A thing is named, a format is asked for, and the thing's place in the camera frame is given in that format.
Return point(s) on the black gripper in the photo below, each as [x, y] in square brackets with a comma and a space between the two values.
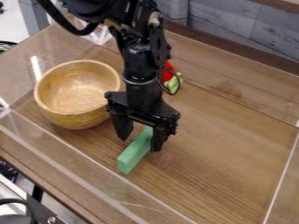
[141, 104]

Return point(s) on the green rectangular block stick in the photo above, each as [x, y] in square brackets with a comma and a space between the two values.
[135, 151]

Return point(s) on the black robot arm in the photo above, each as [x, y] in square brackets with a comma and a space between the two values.
[137, 25]

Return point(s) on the brown wooden bowl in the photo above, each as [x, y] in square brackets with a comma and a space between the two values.
[70, 93]

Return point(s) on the red plush strawberry toy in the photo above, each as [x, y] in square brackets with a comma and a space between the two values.
[170, 78]

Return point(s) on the black equipment bottom left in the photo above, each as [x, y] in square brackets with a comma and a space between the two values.
[38, 214]

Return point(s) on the clear acrylic front wall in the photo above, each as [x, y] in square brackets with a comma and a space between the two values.
[99, 195]

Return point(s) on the clear acrylic corner bracket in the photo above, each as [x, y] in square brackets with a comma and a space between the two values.
[101, 36]

